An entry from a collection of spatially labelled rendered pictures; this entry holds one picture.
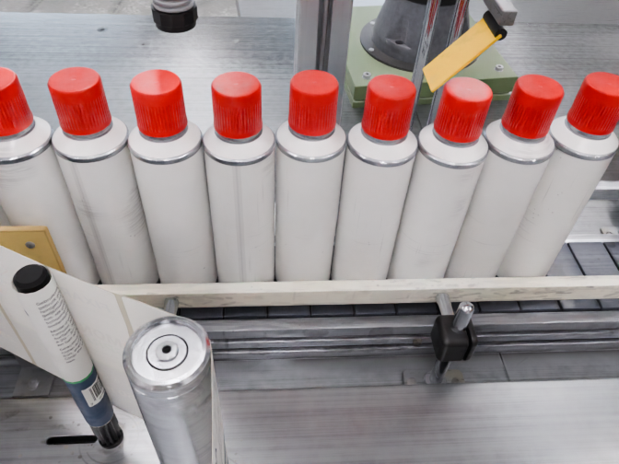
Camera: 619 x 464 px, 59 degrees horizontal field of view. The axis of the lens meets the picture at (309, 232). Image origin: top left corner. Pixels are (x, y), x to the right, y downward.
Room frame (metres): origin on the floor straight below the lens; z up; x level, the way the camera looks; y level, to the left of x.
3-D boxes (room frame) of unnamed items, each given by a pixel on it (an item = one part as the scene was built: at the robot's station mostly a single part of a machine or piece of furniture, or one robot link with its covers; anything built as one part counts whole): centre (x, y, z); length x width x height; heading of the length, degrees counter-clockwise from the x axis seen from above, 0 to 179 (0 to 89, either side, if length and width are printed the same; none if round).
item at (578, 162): (0.35, -0.20, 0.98); 0.05 x 0.05 x 0.20
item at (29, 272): (0.16, 0.13, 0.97); 0.02 x 0.02 x 0.19
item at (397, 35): (0.83, -0.15, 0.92); 0.15 x 0.15 x 0.10
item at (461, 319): (0.25, -0.12, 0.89); 0.03 x 0.03 x 0.12; 7
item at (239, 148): (0.32, 0.05, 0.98); 0.05 x 0.05 x 0.20
